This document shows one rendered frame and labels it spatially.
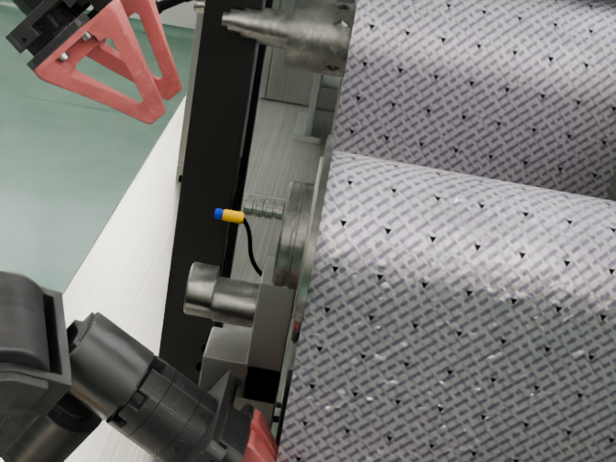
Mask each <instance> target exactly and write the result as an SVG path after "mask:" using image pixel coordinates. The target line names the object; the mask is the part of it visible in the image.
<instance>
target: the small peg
mask: <svg viewBox="0 0 616 462"><path fill-rule="evenodd" d="M284 207H285V201H280V200H278V201H276V200H275V199H270V198H269V199H266V198H265V197H256V196H255V195H247V196H246V198H245V201H244V207H243V213H244V215H254V216H256V217H265V218H267V219H275V220H277V221H281V220H282V218H283V213H284Z"/></svg>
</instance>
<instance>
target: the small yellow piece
mask: <svg viewBox="0 0 616 462"><path fill-rule="evenodd" d="M214 219H219V220H223V221H227V222H232V223H238V224H244V226H245V228H246V230H247V248H248V255H249V259H250V262H251V264H252V266H253V268H254V269H255V271H256V272H257V274H258V275H259V276H260V277H261V275H262V271H261V270H260V268H259V267H258V265H257V263H256V261H255V259H254V256H253V249H252V235H251V230H250V226H249V224H248V221H247V219H246V218H245V215H244V213H243V212H238V211H233V210H227V209H225V210H224V209H220V208H216V209H215V212H214Z"/></svg>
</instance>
